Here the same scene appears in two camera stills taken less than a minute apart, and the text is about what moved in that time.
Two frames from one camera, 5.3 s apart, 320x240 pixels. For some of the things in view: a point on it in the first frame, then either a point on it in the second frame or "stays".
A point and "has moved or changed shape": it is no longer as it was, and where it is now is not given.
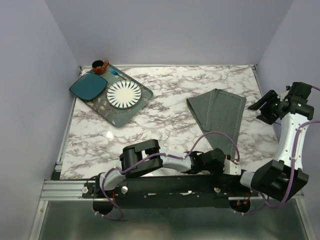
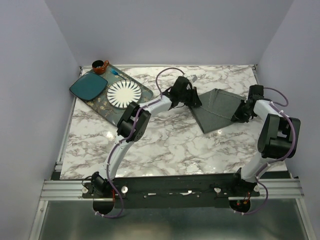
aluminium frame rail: [64, 190] stays
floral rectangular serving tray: [120, 117] stays
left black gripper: [221, 168] to [194, 99]
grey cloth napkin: [217, 111] has moved or changed shape
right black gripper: [269, 97] to [240, 118]
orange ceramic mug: [99, 67] stays
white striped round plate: [124, 94] stays
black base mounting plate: [172, 192] stays
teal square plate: [88, 86] stays
